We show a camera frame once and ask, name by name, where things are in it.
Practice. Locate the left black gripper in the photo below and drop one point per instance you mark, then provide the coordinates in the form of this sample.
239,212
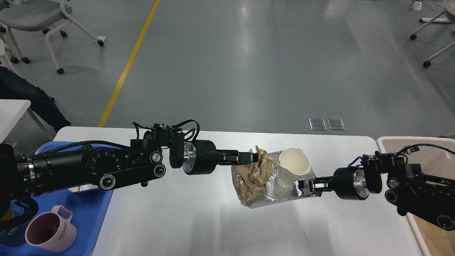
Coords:
201,157

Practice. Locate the pink HOME mug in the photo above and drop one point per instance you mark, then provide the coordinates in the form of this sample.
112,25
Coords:
52,230

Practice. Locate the metal floor plate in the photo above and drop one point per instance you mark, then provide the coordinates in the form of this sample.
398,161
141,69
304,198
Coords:
317,124
336,124

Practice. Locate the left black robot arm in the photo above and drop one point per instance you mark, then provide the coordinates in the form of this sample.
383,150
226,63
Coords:
106,165

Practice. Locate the aluminium foil tray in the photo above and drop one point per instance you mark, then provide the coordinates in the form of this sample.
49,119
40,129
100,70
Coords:
273,193

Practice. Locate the person in dark trousers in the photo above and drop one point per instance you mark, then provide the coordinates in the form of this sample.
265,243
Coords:
14,87

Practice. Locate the brown paper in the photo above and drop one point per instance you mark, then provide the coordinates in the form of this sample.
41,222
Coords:
438,241
255,176

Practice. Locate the white paper cup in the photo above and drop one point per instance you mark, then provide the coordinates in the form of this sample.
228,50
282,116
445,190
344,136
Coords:
292,164

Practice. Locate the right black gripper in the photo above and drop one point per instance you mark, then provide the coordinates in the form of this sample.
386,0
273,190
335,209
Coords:
348,183

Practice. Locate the grey office chair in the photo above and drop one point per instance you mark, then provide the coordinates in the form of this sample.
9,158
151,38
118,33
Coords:
38,15

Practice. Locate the steel rectangular tin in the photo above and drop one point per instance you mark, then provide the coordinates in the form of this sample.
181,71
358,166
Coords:
83,188

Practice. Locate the beige plastic bin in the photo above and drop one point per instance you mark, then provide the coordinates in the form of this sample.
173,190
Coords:
433,161

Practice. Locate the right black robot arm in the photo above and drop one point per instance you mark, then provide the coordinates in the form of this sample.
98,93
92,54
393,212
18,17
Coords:
428,197

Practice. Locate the white floor power adapter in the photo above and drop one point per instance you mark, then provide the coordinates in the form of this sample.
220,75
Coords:
417,6

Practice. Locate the brown paper in bin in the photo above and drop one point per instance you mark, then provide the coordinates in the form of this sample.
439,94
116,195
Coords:
438,241

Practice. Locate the right metal floor plate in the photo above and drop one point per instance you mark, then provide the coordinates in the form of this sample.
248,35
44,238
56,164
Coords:
336,124

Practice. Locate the dark blue HOME mug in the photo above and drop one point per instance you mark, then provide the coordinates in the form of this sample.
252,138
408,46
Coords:
14,236

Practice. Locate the white side table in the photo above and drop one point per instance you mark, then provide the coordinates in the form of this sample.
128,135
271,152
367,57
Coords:
11,111

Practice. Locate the left metal floor plate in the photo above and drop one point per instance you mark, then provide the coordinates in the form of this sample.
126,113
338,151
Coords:
317,124

